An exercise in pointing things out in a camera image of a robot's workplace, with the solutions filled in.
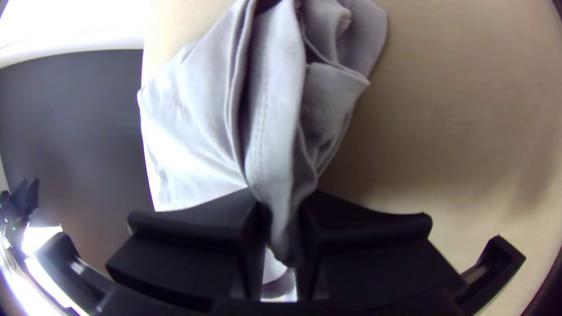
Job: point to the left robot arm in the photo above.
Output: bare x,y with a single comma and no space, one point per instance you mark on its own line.
9,235

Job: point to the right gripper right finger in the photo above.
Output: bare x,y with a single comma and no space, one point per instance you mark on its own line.
373,259

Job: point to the grey t-shirt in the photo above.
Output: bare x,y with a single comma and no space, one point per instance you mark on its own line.
197,131

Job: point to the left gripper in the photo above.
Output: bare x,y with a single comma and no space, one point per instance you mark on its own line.
24,199

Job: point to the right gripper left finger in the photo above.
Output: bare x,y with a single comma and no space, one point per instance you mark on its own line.
189,246

